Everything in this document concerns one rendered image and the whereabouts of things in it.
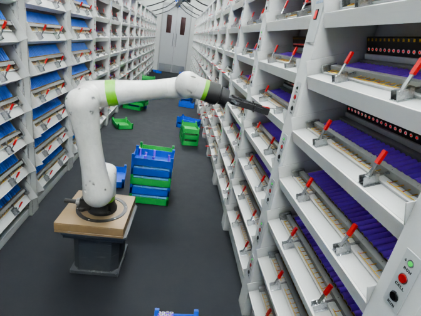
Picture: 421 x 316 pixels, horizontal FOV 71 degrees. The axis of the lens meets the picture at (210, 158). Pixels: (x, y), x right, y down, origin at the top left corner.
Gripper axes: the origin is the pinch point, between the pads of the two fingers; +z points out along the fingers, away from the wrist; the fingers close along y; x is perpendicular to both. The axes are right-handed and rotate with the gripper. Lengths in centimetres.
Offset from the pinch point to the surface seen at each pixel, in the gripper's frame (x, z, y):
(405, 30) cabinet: 41, 19, 39
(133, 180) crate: -89, -47, -71
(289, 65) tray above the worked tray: 21.4, 3.9, 1.0
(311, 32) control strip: 33.3, -0.4, 20.2
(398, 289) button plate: -11, 8, 91
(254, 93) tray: 1.6, 7.1, -44.3
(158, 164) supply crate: -71, -33, -71
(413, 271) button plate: -6, 7, 92
